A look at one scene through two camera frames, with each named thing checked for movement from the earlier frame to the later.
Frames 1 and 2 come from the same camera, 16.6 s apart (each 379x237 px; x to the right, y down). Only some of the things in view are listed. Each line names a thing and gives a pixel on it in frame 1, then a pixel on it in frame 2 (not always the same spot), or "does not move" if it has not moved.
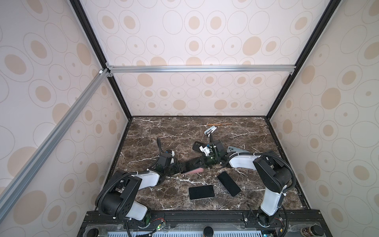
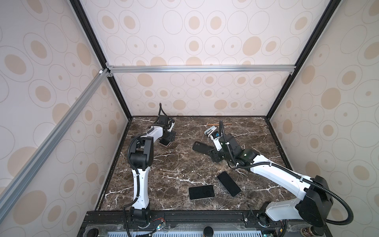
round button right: x=315 y=230 does not move
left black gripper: x=177 y=170 → x=171 y=137
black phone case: x=196 y=145 does not move
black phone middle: x=202 y=192 does not move
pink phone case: x=196 y=170 → x=170 y=142
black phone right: x=229 y=184 does not move
